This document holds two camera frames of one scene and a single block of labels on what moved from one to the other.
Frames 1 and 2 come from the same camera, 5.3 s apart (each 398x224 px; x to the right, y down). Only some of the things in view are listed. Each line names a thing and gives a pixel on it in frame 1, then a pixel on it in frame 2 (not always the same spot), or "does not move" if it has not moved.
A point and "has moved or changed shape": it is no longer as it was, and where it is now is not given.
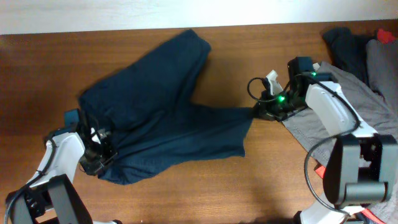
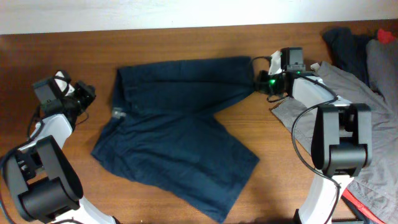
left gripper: [111, 152] -> [81, 88]
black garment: [348, 51] does not move
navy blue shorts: [147, 104] has moved or changed shape
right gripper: [267, 110] -> [262, 87]
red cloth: [385, 37] does not move
